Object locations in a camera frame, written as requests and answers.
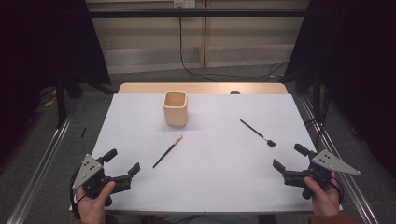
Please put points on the metal floor rail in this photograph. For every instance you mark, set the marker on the metal floor rail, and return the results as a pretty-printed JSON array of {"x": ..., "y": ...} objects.
[
  {"x": 362, "y": 203},
  {"x": 43, "y": 165}
]

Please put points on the small black floor object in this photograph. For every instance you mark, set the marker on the small black floor object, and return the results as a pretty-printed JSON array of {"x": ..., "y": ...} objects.
[{"x": 83, "y": 132}]

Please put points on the person's left hand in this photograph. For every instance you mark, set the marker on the person's left hand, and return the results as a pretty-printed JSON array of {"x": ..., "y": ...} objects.
[{"x": 91, "y": 210}]

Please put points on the black brush with orange tip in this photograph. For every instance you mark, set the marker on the black brush with orange tip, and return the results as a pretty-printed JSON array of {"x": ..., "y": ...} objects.
[{"x": 168, "y": 151}]

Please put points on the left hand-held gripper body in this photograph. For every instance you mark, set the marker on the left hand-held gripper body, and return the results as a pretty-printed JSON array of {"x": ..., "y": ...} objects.
[{"x": 88, "y": 171}]

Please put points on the black brush with black head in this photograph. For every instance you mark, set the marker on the black brush with black head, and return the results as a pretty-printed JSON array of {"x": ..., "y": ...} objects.
[{"x": 253, "y": 130}]

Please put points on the black stand pole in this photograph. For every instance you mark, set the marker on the black stand pole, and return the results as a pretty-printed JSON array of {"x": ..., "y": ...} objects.
[
  {"x": 60, "y": 102},
  {"x": 316, "y": 93}
]

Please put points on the white wall socket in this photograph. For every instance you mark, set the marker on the white wall socket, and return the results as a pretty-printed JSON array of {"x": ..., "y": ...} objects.
[{"x": 183, "y": 3}]

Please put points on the white table sheet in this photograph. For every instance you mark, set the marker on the white table sheet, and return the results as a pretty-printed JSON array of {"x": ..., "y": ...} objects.
[{"x": 218, "y": 174}]

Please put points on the dark curtain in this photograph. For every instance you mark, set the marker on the dark curtain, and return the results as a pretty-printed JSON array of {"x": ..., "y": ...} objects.
[
  {"x": 31, "y": 46},
  {"x": 367, "y": 62}
]

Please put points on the person's right hand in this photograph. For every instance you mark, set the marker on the person's right hand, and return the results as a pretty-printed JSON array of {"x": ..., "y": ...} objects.
[{"x": 325, "y": 200}]

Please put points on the black horizontal bar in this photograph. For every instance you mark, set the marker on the black horizontal bar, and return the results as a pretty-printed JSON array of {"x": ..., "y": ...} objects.
[{"x": 218, "y": 13}]

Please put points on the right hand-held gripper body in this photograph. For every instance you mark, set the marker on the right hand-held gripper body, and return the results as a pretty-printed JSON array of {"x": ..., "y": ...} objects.
[{"x": 330, "y": 163}]

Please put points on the beige square cup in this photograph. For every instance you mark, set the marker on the beige square cup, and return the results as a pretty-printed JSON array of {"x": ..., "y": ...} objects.
[{"x": 176, "y": 116}]

